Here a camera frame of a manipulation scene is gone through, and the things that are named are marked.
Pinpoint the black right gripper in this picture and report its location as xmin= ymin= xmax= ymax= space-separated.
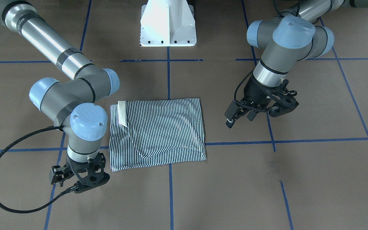
xmin=50 ymin=153 xmax=110 ymax=194

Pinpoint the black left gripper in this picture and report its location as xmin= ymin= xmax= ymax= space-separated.
xmin=225 ymin=75 xmax=299 ymax=128

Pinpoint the blue white striped polo shirt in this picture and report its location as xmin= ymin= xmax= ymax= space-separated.
xmin=109 ymin=98 xmax=206 ymax=172

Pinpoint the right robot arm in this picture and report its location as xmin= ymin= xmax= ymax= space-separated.
xmin=0 ymin=0 xmax=120 ymax=193

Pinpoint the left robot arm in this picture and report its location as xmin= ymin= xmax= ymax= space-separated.
xmin=225 ymin=0 xmax=368 ymax=128

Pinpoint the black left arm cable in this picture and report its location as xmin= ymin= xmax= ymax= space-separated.
xmin=234 ymin=70 xmax=277 ymax=113

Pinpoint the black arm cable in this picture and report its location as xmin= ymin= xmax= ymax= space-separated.
xmin=234 ymin=70 xmax=277 ymax=113
xmin=0 ymin=126 xmax=79 ymax=214

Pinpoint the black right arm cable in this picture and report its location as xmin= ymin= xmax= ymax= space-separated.
xmin=0 ymin=126 xmax=79 ymax=214

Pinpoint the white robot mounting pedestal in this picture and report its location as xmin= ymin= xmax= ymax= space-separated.
xmin=139 ymin=0 xmax=197 ymax=47

